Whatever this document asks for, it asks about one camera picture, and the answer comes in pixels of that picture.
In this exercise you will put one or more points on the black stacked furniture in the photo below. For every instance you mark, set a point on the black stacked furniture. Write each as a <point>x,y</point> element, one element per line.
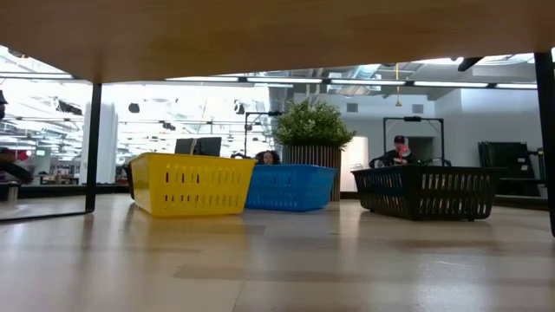
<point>507,160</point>

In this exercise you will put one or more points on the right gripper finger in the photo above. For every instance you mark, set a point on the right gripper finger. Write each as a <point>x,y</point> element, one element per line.
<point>469,64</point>

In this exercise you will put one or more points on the wooden shelf with black legs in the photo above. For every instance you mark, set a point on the wooden shelf with black legs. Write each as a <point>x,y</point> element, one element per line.
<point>277,34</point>

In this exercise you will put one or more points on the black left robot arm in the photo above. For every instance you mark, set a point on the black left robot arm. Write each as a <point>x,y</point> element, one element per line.
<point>2,106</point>

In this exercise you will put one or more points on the person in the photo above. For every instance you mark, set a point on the person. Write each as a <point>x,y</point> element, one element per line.
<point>269,157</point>
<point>395,156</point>

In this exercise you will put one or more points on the dark machine with red light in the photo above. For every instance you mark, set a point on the dark machine with red light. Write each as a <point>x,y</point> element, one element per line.
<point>13,169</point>

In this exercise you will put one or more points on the long ceiling strip light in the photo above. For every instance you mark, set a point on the long ceiling strip light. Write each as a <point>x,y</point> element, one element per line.
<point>451,84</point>
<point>368,82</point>
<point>516,86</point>
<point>284,80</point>
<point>201,79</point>

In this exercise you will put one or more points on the grey wall vent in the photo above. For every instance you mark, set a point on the grey wall vent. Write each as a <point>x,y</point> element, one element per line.
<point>417,108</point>
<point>352,108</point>

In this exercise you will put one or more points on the yellow plastic basket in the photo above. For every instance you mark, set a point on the yellow plastic basket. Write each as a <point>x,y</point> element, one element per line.
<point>147,182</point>

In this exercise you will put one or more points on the blue plastic basket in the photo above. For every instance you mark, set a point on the blue plastic basket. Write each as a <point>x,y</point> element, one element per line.
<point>290,190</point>

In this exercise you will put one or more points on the white standing panel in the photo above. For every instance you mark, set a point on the white standing panel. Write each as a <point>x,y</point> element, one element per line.
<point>357,160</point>

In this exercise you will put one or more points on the black metal gantry frame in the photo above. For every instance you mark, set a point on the black metal gantry frame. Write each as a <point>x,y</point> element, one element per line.
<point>412,118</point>
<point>274,113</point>

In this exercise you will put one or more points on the green plant in ribbed pot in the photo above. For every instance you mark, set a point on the green plant in ribbed pot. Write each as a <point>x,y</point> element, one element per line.
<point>312,125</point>

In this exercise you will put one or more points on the black plastic basket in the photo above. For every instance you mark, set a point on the black plastic basket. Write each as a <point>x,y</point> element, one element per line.
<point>433,171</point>

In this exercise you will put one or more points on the black computer monitor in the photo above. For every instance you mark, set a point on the black computer monitor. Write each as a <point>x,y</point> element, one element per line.
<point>209,146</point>
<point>184,146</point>

